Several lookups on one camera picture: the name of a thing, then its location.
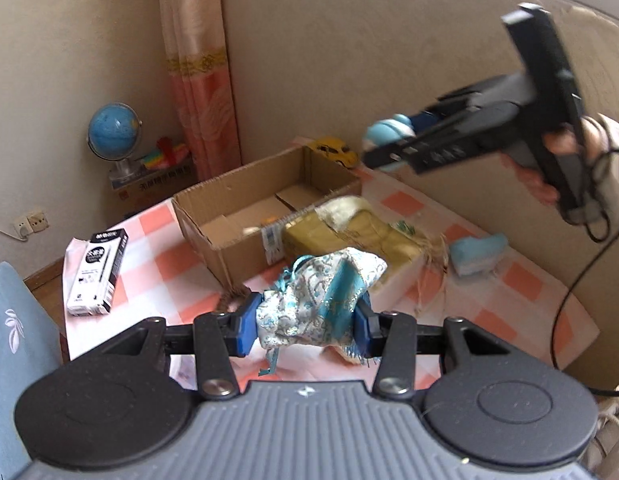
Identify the blue cushion with leaf print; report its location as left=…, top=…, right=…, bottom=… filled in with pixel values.
left=0, top=261, right=65, bottom=480

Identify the person's right forearm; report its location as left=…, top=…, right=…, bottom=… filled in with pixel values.
left=589, top=114, right=619, bottom=223

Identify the cream fuzzy cloth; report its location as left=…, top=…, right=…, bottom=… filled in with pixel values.
left=314, top=196, right=375, bottom=233

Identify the black cable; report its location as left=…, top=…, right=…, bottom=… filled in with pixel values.
left=549, top=150, right=619, bottom=396

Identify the person's right hand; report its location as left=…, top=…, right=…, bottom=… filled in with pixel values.
left=499, top=115, right=615, bottom=206

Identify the teal white patterned cloth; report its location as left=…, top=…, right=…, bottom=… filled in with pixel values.
left=256, top=247, right=390, bottom=376

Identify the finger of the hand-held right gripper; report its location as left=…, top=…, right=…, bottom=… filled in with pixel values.
left=414, top=85, right=495, bottom=128
left=363, top=127, right=515, bottom=177

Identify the blue desk globe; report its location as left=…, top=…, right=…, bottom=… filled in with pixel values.
left=86, top=103, right=142, bottom=183

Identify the black and white pen box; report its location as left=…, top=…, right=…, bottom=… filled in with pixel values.
left=65, top=227, right=130, bottom=317

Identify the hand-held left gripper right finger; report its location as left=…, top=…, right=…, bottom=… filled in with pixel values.
left=352, top=295, right=510, bottom=401

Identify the gold wrapped box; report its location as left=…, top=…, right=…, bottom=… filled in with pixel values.
left=282, top=205, right=440, bottom=311

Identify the wall socket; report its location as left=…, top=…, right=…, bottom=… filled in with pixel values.
left=12, top=207, right=49, bottom=238

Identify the printed cardboard carton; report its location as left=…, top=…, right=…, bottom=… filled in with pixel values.
left=109, top=157, right=197, bottom=203

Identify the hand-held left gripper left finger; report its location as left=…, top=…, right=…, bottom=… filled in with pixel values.
left=96, top=292, right=262, bottom=401

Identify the light blue cloth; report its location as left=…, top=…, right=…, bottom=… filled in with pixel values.
left=449, top=232, right=510, bottom=278

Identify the fringed patterned cloth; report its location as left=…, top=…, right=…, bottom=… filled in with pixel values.
left=389, top=220, right=453, bottom=311

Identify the yellow toy car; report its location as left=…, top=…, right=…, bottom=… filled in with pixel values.
left=309, top=137, right=360, bottom=166

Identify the pink curtain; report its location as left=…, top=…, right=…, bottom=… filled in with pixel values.
left=156, top=0, right=242, bottom=183

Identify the colourful toy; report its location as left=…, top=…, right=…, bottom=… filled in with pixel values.
left=139, top=136, right=190, bottom=171

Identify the orange white checked tablecloth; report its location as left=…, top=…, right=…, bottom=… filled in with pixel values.
left=64, top=135, right=600, bottom=391

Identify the brown cardboard box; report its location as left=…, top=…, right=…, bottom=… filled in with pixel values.
left=172, top=145, right=363, bottom=288

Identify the brown hair scrunchie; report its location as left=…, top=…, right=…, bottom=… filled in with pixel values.
left=216, top=287, right=250, bottom=318

